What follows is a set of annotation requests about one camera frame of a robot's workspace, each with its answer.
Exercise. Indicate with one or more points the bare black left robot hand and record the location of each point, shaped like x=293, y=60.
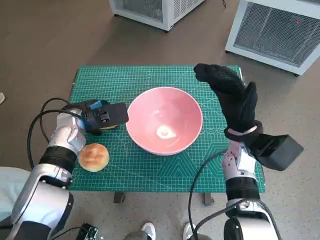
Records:
x=115, y=112

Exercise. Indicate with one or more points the striped oblong toy bread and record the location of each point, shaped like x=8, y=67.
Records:
x=110, y=127

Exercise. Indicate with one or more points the grey table leg bracket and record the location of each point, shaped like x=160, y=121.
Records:
x=119, y=197
x=208, y=198

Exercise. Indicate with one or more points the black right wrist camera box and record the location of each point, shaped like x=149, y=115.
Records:
x=280, y=152

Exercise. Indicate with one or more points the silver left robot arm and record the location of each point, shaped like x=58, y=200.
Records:
x=65, y=132

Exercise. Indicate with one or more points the green cutting mat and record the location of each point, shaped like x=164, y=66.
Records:
x=150, y=172

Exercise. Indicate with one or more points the person's shoe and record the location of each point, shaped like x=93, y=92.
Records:
x=2, y=98

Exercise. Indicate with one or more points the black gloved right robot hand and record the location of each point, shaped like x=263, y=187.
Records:
x=237, y=100

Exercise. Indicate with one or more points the small white mesh cabinet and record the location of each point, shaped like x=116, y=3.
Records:
x=155, y=12

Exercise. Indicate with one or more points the large white mesh cabinet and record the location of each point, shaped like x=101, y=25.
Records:
x=275, y=35

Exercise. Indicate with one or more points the pink bowl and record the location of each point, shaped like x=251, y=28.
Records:
x=155, y=110

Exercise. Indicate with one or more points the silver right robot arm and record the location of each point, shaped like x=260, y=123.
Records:
x=240, y=190

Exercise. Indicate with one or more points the pale blue cloth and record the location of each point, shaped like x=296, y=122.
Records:
x=10, y=190

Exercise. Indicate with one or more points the round toy bread bun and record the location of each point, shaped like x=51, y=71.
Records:
x=93, y=156

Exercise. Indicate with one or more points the black electronic device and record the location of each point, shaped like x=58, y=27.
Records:
x=87, y=232

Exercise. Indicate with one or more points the white shoe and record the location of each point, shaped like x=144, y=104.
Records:
x=148, y=231
x=189, y=231

